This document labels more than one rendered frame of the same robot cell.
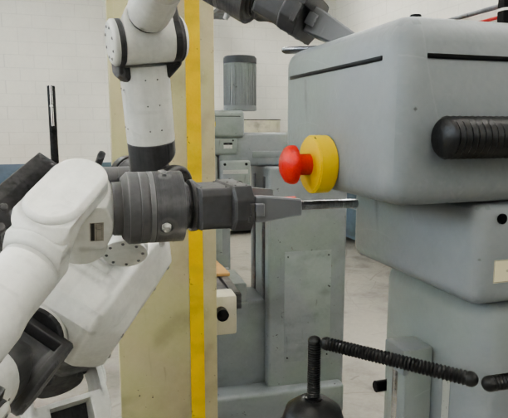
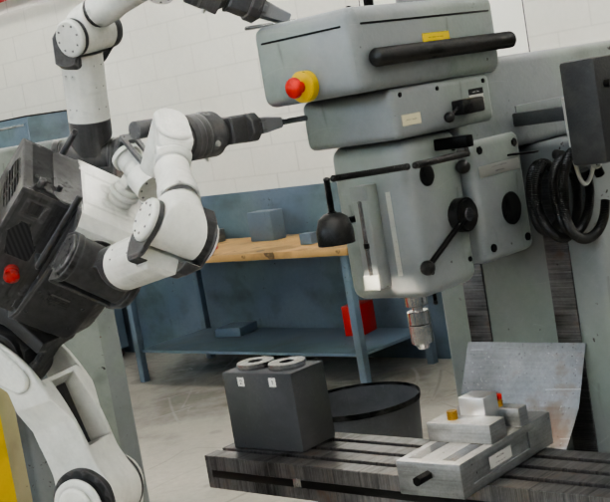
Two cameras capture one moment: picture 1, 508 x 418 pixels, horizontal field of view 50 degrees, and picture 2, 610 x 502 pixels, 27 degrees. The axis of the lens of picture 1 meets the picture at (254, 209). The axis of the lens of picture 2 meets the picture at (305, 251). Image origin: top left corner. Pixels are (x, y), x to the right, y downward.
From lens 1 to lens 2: 188 cm
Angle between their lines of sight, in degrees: 28
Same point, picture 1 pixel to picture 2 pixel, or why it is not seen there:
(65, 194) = (177, 125)
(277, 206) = (271, 123)
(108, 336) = not seen: hidden behind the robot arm
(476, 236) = (391, 105)
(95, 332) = not seen: hidden behind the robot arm
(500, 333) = (409, 156)
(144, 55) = (97, 45)
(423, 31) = (356, 13)
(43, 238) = (182, 147)
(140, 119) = (91, 99)
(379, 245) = (331, 135)
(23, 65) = not seen: outside the picture
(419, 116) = (362, 50)
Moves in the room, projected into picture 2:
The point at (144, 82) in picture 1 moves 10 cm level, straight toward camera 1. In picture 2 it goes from (93, 68) to (118, 61)
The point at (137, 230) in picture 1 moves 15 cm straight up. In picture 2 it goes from (204, 146) to (190, 67)
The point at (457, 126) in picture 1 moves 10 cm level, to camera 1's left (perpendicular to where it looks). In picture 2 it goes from (381, 51) to (335, 58)
